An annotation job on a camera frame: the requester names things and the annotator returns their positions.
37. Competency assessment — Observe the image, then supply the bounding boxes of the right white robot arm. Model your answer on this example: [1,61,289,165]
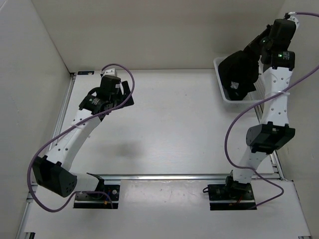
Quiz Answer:
[218,16,299,199]

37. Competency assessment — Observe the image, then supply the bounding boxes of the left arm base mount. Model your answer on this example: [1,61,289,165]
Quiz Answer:
[73,181,121,210]

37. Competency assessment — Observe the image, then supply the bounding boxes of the white plastic basket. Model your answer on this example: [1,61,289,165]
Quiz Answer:
[213,56,265,107]

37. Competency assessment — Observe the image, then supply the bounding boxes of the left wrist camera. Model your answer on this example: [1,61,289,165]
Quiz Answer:
[100,68,117,77]

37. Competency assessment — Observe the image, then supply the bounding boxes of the dark corner label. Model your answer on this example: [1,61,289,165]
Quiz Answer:
[77,71,95,75]

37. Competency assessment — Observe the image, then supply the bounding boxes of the black shorts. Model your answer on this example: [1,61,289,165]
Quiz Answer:
[218,50,259,101]

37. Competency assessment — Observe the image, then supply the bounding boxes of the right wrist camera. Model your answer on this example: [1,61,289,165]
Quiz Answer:
[284,12,300,28]

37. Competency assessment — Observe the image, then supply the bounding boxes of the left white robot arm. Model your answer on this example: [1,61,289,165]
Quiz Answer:
[32,75,134,198]

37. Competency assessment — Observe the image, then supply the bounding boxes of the aluminium frame rail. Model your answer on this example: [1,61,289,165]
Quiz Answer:
[101,174,285,182]

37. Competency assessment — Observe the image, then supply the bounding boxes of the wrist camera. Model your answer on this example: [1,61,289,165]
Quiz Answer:
[284,12,300,28]
[100,68,117,77]

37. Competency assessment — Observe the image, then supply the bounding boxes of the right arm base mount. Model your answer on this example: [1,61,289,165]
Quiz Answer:
[207,184,256,211]

